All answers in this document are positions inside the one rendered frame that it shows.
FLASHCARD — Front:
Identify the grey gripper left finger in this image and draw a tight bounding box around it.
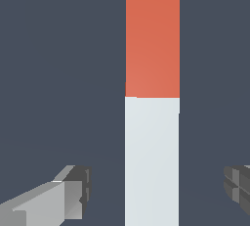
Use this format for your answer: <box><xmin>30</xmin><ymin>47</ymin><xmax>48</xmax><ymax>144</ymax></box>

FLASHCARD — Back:
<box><xmin>0</xmin><ymin>164</ymin><xmax>93</xmax><ymax>226</ymax></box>

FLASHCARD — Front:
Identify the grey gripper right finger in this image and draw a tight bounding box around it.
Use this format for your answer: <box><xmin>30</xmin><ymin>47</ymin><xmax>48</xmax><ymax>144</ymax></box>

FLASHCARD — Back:
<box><xmin>223</xmin><ymin>164</ymin><xmax>250</xmax><ymax>210</ymax></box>

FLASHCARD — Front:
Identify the orange and white peg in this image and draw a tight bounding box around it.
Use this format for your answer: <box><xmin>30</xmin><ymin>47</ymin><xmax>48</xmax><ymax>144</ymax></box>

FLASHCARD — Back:
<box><xmin>124</xmin><ymin>0</ymin><xmax>182</xmax><ymax>226</ymax></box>

